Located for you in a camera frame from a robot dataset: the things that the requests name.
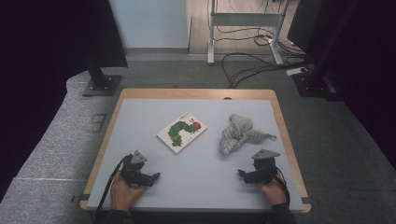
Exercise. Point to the grey knitted cloth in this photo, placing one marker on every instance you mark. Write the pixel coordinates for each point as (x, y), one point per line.
(238, 130)

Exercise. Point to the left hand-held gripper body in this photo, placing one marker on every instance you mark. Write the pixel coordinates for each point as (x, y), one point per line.
(134, 174)

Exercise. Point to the person's left hand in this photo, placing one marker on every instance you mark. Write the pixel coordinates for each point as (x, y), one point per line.
(123, 196)

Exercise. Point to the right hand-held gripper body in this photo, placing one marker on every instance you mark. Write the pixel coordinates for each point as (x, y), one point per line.
(264, 172)

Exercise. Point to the white metal desk frame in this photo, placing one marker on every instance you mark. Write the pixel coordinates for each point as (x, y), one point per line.
(243, 19)

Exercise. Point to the white caterpillar picture book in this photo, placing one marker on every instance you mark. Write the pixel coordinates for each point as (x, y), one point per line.
(186, 138)

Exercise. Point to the person's right hand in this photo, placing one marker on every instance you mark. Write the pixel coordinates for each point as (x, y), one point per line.
(274, 193)

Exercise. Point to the white power strip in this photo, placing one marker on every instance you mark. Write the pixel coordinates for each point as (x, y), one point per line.
(294, 72)

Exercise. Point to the black monitor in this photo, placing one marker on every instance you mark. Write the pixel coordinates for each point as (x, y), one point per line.
(300, 25)

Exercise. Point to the black tape strip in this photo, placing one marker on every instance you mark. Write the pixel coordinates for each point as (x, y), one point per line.
(306, 200)
(84, 198)

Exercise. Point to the black post with base plate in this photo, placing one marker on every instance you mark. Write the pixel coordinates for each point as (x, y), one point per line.
(311, 84)
(101, 85)

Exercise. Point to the black curtain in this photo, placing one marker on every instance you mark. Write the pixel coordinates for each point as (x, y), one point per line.
(37, 62)
(367, 62)

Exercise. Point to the wooden table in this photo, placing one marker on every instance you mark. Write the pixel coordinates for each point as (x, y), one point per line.
(186, 93)

